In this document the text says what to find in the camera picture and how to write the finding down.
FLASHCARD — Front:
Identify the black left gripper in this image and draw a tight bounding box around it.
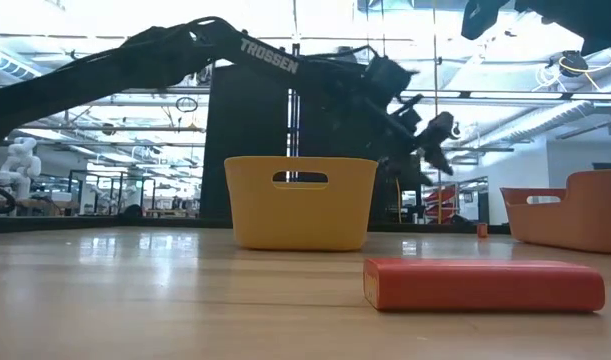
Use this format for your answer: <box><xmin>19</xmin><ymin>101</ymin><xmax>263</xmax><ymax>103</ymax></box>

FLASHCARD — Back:
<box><xmin>364</xmin><ymin>94</ymin><xmax>455</xmax><ymax>186</ymax></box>

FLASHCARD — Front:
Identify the yellow plastic bin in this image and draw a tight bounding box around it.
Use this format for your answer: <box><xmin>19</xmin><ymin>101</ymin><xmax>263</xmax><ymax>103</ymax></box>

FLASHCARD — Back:
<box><xmin>223</xmin><ymin>156</ymin><xmax>380</xmax><ymax>253</ymax></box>

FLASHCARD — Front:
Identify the red background rack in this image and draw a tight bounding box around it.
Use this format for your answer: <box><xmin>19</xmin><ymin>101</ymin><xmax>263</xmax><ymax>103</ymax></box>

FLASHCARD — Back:
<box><xmin>423</xmin><ymin>183</ymin><xmax>460</xmax><ymax>221</ymax></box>

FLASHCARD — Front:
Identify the black background cabinet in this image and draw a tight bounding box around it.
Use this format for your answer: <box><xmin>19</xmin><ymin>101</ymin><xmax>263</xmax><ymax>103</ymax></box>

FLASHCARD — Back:
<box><xmin>387</xmin><ymin>153</ymin><xmax>422</xmax><ymax>225</ymax></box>

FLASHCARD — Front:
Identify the orange plastic bin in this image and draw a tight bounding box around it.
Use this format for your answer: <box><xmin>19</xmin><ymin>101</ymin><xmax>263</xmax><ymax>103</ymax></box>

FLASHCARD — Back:
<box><xmin>499</xmin><ymin>168</ymin><xmax>611</xmax><ymax>256</ymax></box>

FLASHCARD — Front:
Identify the black folding partition screen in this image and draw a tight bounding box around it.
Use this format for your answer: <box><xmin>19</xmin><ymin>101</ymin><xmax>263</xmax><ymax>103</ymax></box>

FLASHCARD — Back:
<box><xmin>199</xmin><ymin>54</ymin><xmax>389</xmax><ymax>231</ymax></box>

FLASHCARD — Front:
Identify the black ceiling cable reel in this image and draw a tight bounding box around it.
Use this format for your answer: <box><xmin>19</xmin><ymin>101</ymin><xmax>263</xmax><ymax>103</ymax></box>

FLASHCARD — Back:
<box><xmin>557</xmin><ymin>49</ymin><xmax>589</xmax><ymax>79</ymax></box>

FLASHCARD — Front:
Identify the yellow hanging extension cable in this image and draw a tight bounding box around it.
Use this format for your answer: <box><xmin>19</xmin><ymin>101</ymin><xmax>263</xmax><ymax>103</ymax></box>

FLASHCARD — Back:
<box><xmin>431</xmin><ymin>0</ymin><xmax>444</xmax><ymax>226</ymax></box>

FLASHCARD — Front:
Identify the yellow background cable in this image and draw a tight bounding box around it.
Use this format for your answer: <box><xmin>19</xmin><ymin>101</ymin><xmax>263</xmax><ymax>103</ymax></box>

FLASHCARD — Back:
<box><xmin>390</xmin><ymin>172</ymin><xmax>403</xmax><ymax>225</ymax></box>

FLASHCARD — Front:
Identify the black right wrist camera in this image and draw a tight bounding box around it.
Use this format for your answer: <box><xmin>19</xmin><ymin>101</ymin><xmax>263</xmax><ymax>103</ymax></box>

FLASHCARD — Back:
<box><xmin>460</xmin><ymin>0</ymin><xmax>510</xmax><ymax>41</ymax></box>

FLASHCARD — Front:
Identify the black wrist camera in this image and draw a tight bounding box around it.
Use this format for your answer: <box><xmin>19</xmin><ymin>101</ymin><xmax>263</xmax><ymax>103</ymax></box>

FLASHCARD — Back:
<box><xmin>460</xmin><ymin>0</ymin><xmax>510</xmax><ymax>41</ymax></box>
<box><xmin>367</xmin><ymin>53</ymin><xmax>419</xmax><ymax>99</ymax></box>

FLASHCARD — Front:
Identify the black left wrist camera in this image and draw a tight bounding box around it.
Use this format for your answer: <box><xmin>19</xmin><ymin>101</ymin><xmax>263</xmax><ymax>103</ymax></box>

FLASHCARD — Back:
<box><xmin>367</xmin><ymin>53</ymin><xmax>419</xmax><ymax>99</ymax></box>

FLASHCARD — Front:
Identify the hanging black cable loop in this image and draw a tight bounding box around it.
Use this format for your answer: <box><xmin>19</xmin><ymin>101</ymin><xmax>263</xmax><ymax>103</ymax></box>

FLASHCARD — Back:
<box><xmin>174</xmin><ymin>96</ymin><xmax>199</xmax><ymax>115</ymax></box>

